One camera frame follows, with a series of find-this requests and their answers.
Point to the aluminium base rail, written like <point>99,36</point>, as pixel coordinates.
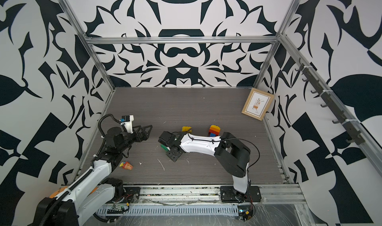
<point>192,194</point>

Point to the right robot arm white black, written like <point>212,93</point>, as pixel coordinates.
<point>230,151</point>

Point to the small circuit board left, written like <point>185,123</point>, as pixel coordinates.
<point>115,209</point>

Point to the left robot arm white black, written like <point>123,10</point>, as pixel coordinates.
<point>74,205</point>

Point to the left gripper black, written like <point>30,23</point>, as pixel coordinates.
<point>145,136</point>

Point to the yellow curved lego brick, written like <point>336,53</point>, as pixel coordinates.
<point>187,129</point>
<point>215,128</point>

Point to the small circuit board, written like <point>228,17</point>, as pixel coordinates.
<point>246,212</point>
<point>115,209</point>

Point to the dark green long lego brick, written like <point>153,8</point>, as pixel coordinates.
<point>163,148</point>

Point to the small colourful toy figure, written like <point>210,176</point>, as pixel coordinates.
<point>126,165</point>

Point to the wall hook rail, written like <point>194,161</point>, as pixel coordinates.
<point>331,101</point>

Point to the small circuit board right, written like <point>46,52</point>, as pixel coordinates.
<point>246,212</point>

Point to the white slotted cable duct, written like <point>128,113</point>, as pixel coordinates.
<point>177,210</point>

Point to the wooden framed picture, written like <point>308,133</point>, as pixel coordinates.
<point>257,104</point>

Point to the red long lego brick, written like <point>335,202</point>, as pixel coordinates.
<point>209,135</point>

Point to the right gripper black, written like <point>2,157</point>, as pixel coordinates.
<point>171,157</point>

